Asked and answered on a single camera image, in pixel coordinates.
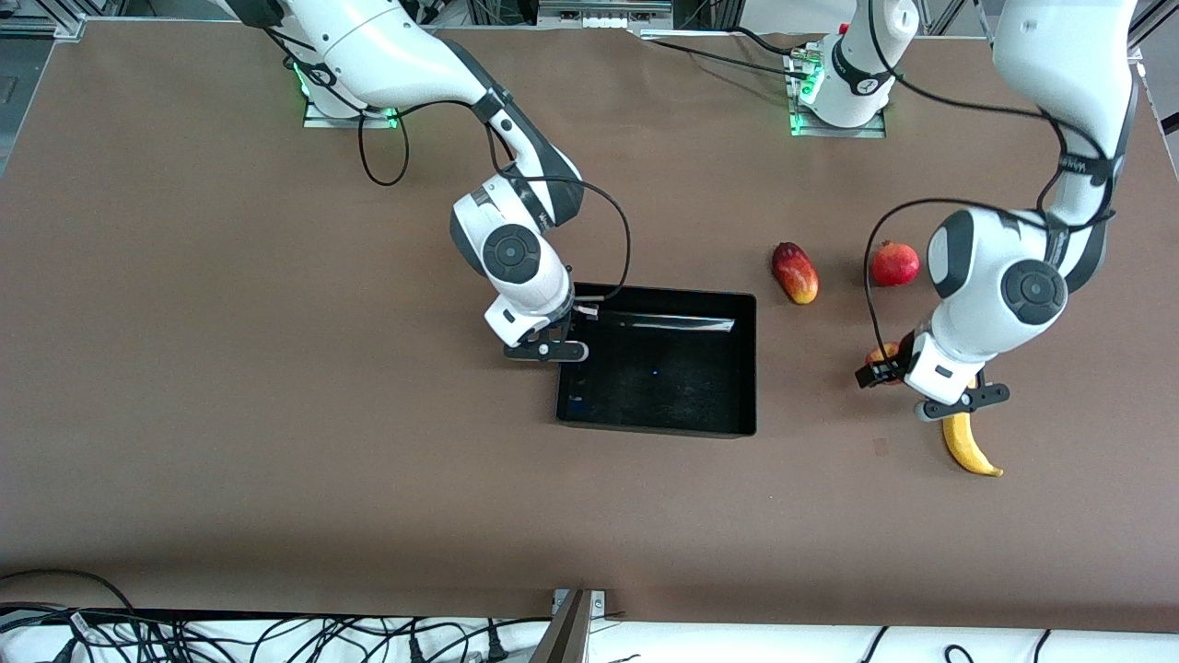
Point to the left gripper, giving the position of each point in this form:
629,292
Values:
895,361

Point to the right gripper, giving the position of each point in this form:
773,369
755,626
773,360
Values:
577,310

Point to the yellow banana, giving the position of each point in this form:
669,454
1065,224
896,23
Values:
963,444

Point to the black plastic box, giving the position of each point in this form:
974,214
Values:
663,387

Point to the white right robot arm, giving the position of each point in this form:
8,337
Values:
387,46

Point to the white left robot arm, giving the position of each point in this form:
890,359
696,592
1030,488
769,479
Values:
1059,55

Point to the red yellow apple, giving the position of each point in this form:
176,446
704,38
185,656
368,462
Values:
891,351

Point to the red pomegranate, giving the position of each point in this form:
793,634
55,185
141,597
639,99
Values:
895,264

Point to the red yellow mango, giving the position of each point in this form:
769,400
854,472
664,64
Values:
795,273

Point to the table cover sheet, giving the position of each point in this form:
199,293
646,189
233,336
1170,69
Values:
276,414

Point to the grey power strip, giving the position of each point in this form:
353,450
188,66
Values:
603,14

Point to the aluminium profile post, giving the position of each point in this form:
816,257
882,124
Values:
569,631

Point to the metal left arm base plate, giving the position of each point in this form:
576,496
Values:
870,132

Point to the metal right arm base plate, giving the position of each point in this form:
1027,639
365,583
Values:
318,120

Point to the aluminium frame rail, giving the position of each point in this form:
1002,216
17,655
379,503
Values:
46,28

